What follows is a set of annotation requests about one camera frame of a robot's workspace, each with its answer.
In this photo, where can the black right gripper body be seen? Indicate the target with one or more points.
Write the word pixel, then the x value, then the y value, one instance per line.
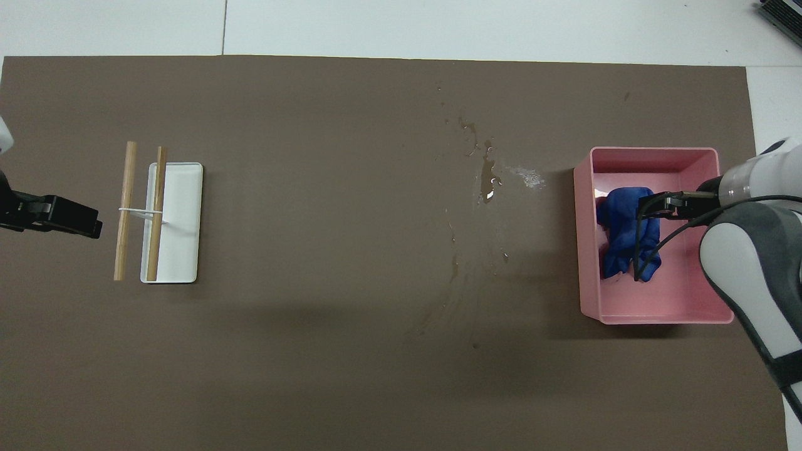
pixel 695 202

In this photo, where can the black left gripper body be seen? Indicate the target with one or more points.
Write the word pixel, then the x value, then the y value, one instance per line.
pixel 22 210

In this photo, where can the blue microfiber towel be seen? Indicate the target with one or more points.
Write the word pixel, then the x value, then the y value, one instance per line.
pixel 620 219

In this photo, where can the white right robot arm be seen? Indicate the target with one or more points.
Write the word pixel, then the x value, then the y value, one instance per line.
pixel 752 250

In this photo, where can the spilled water puddle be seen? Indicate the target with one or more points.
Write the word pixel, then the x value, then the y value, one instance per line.
pixel 487 172

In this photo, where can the long wooden dowel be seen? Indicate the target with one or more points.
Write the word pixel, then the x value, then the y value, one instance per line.
pixel 125 188

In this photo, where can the thin white rack crossbar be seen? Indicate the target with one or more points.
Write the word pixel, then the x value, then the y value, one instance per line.
pixel 139 212

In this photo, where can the short wooden dowel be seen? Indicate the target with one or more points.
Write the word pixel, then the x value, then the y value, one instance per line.
pixel 156 188

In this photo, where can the pink plastic bin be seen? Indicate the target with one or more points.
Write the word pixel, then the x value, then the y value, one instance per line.
pixel 677 294

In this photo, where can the white rectangular tray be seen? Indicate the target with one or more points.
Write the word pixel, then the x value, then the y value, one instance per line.
pixel 182 238

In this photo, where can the dark ribbed device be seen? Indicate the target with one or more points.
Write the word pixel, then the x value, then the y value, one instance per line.
pixel 783 15

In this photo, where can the brown table mat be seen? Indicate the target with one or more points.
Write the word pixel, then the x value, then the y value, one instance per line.
pixel 313 344

